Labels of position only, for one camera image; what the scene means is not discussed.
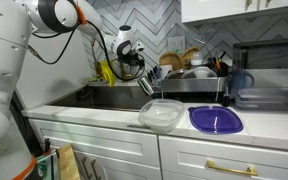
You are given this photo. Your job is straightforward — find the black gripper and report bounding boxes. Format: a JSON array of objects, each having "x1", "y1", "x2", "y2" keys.
[{"x1": 118, "y1": 49, "x2": 147, "y2": 81}]

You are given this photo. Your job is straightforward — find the clear plastic bowl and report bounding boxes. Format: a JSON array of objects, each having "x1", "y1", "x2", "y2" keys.
[{"x1": 137, "y1": 98, "x2": 185, "y2": 134}]

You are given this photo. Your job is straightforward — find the purple plastic lid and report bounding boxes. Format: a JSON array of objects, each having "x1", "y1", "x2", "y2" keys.
[{"x1": 187, "y1": 104, "x2": 245, "y2": 135}]

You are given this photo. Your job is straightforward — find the clear glass bowl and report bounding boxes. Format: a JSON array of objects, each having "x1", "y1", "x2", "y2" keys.
[{"x1": 180, "y1": 65, "x2": 219, "y2": 80}]

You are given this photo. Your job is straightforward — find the stainless steel cup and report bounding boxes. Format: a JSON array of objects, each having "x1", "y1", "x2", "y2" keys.
[{"x1": 137, "y1": 74, "x2": 156, "y2": 97}]

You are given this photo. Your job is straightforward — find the yellow rubber gloves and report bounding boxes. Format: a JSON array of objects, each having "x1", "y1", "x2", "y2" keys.
[{"x1": 98, "y1": 59, "x2": 117, "y2": 88}]

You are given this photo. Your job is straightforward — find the white mug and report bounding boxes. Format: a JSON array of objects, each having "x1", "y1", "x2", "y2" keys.
[{"x1": 159, "y1": 63, "x2": 174, "y2": 80}]

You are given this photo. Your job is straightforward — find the stainless steel sink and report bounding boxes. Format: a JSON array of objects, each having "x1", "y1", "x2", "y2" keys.
[{"x1": 48, "y1": 84, "x2": 219, "y2": 113}]

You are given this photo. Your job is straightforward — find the wooden cutting board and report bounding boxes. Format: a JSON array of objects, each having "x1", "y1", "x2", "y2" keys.
[{"x1": 158, "y1": 46, "x2": 200, "y2": 71}]

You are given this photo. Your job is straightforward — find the brass pull-down faucet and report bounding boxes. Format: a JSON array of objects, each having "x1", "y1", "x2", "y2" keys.
[{"x1": 89, "y1": 37, "x2": 106, "y2": 82}]

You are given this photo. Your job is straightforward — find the steel dish rack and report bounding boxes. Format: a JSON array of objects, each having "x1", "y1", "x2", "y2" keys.
[{"x1": 155, "y1": 65, "x2": 231, "y2": 95}]

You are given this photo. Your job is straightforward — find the clear baby bottle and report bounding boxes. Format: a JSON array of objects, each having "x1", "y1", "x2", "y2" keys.
[{"x1": 190, "y1": 51, "x2": 204, "y2": 67}]

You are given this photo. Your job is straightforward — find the white lower cabinets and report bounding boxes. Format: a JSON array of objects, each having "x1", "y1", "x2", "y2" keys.
[{"x1": 28, "y1": 117, "x2": 288, "y2": 180}]

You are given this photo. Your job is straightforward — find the black utensil holder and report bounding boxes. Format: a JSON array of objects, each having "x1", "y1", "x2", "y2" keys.
[{"x1": 209, "y1": 49, "x2": 231, "y2": 78}]

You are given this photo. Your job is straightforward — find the small dark bottle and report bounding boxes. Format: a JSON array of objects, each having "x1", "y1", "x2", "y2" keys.
[{"x1": 221, "y1": 86, "x2": 231, "y2": 108}]

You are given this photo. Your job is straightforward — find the white upper cabinet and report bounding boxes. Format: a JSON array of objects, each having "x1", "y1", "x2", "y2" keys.
[{"x1": 180, "y1": 0, "x2": 288, "y2": 25}]

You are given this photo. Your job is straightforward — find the light wooden board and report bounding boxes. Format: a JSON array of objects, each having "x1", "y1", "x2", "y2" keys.
[{"x1": 56, "y1": 143, "x2": 82, "y2": 180}]

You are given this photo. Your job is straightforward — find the black countertop appliance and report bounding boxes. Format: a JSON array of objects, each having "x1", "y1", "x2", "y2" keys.
[{"x1": 232, "y1": 37, "x2": 288, "y2": 95}]

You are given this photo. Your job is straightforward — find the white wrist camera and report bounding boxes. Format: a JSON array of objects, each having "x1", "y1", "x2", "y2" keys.
[{"x1": 135, "y1": 41, "x2": 146, "y2": 53}]

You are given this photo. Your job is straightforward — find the white wall outlet plate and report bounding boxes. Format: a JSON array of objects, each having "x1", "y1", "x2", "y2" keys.
[{"x1": 166, "y1": 35, "x2": 187, "y2": 55}]

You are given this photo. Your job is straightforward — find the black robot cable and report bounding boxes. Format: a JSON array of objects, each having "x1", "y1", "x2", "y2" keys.
[{"x1": 26, "y1": 19, "x2": 146, "y2": 83}]

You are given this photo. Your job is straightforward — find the gold cabinet door handle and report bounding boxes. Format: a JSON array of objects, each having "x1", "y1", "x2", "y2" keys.
[
  {"x1": 90, "y1": 158, "x2": 102, "y2": 180},
  {"x1": 80, "y1": 156, "x2": 92, "y2": 180}
]

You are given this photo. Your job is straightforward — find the gold drawer handle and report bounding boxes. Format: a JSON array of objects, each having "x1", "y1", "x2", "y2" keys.
[{"x1": 206, "y1": 159, "x2": 259, "y2": 177}]

